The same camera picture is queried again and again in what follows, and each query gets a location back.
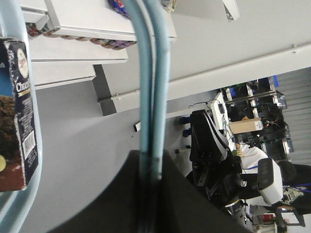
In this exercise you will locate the white supermarket shelf unit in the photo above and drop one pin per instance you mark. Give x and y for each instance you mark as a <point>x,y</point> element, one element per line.
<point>62,37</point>

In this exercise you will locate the Chocofello cookie box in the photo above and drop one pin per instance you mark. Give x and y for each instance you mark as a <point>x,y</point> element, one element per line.
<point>18,145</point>

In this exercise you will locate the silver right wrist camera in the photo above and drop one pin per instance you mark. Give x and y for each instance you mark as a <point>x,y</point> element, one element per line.
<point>269,181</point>

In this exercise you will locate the light blue shopping basket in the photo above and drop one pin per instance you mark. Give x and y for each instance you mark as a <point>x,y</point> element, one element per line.
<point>155,62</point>

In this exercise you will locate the person in white shirt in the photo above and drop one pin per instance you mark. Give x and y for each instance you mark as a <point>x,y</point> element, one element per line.
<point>250,157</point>

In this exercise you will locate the cardboard box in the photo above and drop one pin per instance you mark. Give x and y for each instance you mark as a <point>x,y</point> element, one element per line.
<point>244,126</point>

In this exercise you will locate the left gripper view finger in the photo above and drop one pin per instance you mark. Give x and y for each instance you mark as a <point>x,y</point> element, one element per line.
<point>175,206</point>

